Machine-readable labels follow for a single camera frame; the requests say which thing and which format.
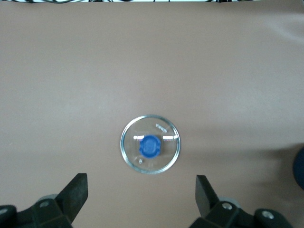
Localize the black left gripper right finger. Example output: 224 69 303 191
190 175 294 228

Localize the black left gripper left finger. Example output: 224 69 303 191
0 173 88 228

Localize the glass lid with blue knob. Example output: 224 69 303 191
120 114 181 175

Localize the brown table mat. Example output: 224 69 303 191
0 1 304 228

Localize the dark pot with blue handle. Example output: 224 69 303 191
292 147 304 190

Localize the black cable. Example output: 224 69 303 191
23 0 83 4

